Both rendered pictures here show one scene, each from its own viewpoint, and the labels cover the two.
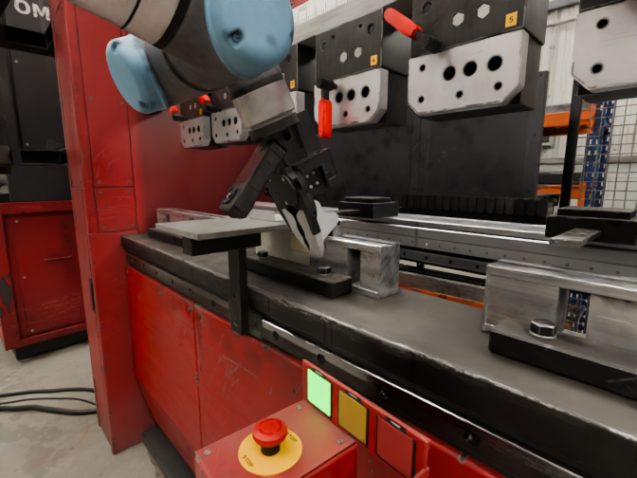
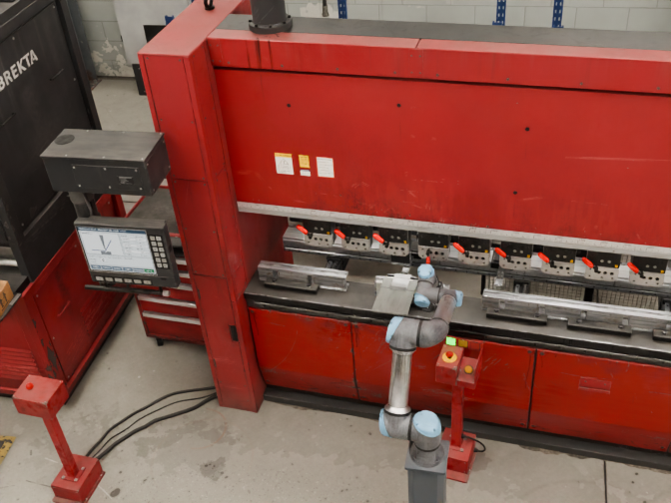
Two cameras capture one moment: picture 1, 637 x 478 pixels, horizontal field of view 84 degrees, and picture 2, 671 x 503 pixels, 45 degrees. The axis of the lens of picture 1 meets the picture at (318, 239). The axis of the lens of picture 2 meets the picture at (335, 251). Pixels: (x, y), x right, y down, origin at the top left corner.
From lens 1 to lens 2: 3.75 m
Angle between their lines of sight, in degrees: 37
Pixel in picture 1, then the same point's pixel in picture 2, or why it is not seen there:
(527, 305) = (492, 303)
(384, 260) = not seen: hidden behind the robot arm
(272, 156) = not seen: hidden behind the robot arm
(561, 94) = not seen: outside the picture
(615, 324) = (509, 305)
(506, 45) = (485, 255)
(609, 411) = (509, 325)
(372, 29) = (443, 238)
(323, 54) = (422, 238)
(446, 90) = (470, 260)
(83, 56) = (221, 206)
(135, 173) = (242, 251)
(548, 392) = (499, 325)
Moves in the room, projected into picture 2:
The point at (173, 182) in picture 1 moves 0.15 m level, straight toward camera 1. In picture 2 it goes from (252, 241) to (273, 250)
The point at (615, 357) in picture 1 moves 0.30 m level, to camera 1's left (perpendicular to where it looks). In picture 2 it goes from (509, 313) to (461, 336)
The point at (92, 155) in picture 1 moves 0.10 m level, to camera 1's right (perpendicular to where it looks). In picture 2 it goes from (230, 257) to (248, 251)
